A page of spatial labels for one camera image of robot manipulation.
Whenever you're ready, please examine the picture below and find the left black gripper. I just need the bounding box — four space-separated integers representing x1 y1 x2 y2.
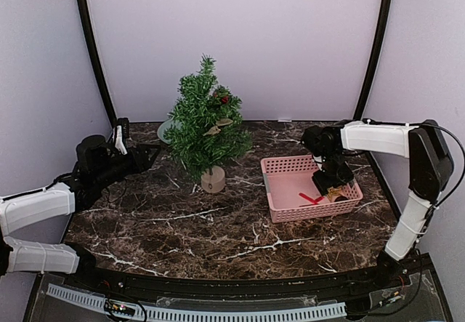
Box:
94 144 161 190

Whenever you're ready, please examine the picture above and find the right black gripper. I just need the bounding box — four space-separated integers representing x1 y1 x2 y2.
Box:
312 150 354 196

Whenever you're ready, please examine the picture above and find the pink plastic basket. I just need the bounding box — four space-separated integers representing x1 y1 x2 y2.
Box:
261 155 363 223

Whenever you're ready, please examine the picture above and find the small green christmas tree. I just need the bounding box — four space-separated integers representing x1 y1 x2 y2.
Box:
166 55 252 193

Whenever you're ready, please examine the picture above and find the brown reindeer ornament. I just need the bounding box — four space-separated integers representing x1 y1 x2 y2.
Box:
203 118 233 136

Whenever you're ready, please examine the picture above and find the brown ball ornament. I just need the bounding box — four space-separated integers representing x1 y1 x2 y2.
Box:
334 196 347 202

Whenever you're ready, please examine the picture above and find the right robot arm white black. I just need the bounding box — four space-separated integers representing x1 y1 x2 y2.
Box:
301 119 454 262

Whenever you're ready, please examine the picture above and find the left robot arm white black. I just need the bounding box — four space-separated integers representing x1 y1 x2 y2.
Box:
1 135 161 290

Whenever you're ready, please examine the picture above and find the gold star ornament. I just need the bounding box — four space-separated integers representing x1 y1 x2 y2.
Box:
326 188 344 199

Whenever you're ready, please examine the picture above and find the pale green plate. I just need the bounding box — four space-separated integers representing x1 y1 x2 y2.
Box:
157 119 174 145

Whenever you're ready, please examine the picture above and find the red ribbon bow ornament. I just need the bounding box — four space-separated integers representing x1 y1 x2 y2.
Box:
299 193 325 206

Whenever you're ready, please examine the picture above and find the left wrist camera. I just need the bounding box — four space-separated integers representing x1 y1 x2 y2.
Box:
112 118 129 155

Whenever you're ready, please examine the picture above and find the black front rail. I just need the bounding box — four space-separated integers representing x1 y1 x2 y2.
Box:
41 256 420 302

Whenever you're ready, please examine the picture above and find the white slotted cable duct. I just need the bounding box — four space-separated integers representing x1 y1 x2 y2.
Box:
46 283 347 321

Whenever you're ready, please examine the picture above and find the left black frame post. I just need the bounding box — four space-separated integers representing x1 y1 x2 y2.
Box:
76 0 117 126

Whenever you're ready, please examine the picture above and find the black frame post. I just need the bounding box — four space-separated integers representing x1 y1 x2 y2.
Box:
352 0 392 120
76 0 117 126

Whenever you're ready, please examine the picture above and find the right black frame post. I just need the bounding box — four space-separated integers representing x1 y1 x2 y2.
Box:
352 0 392 120

